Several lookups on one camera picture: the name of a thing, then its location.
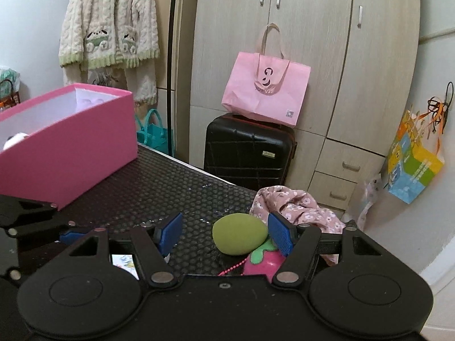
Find pink strawberry plush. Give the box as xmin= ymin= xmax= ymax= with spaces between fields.
xmin=243 ymin=238 xmax=286 ymax=280

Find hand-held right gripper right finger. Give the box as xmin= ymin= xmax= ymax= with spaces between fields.
xmin=267 ymin=211 xmax=384 ymax=287

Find cream fleece cardigan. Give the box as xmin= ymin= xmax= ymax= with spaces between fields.
xmin=58 ymin=0 xmax=160 ymax=70

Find cream fleece pants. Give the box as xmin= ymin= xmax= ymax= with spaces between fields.
xmin=63 ymin=65 xmax=158 ymax=106

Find black suitcase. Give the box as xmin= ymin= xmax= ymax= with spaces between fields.
xmin=204 ymin=113 xmax=298 ymax=192

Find colourful paper gift bag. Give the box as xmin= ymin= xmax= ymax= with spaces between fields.
xmin=387 ymin=82 xmax=455 ymax=205

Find pink bead chain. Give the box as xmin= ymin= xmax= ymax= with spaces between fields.
xmin=218 ymin=260 xmax=250 ymax=276

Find black honeycomb table mat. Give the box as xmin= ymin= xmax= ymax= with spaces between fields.
xmin=0 ymin=142 xmax=356 ymax=278

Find pink floral cloth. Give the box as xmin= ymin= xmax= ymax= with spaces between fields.
xmin=250 ymin=186 xmax=348 ymax=265

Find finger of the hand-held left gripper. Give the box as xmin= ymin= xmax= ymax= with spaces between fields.
xmin=0 ymin=222 xmax=97 ymax=282
xmin=0 ymin=195 xmax=59 ymax=237

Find teal tote bag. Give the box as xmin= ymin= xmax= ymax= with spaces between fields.
xmin=135 ymin=108 xmax=175 ymax=157

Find pink cardboard box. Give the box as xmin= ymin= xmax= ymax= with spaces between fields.
xmin=0 ymin=82 xmax=138 ymax=211

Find green makeup sponge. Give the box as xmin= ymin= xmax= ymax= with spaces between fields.
xmin=212 ymin=213 xmax=268 ymax=255

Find wet wipes pack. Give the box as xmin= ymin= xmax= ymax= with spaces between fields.
xmin=111 ymin=254 xmax=140 ymax=280

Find beige wooden wardrobe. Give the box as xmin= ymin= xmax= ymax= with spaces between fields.
xmin=156 ymin=0 xmax=421 ymax=211

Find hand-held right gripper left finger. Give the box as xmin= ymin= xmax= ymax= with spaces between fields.
xmin=66 ymin=212 xmax=184 ymax=287

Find white brown plush toy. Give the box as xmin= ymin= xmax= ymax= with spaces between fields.
xmin=3 ymin=132 xmax=30 ymax=150

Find pink tote bag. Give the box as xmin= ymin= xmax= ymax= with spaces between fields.
xmin=221 ymin=23 xmax=312 ymax=127

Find brown woven basket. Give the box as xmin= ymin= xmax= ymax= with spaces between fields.
xmin=0 ymin=79 xmax=21 ymax=113

